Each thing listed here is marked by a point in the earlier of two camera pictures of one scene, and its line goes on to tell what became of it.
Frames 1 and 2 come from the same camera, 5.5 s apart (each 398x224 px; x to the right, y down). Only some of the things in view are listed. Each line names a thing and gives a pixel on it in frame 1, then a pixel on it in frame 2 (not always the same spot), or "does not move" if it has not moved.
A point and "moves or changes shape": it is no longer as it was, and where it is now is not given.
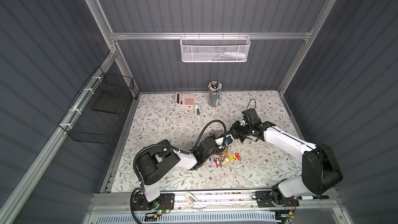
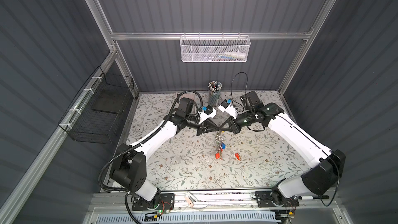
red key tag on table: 237,156 does not move
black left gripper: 211,138 → 203,127
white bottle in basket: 236,54 does not move
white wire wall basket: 214,49 does not move
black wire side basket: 94,115 does not move
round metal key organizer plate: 217,161 moves or changes shape
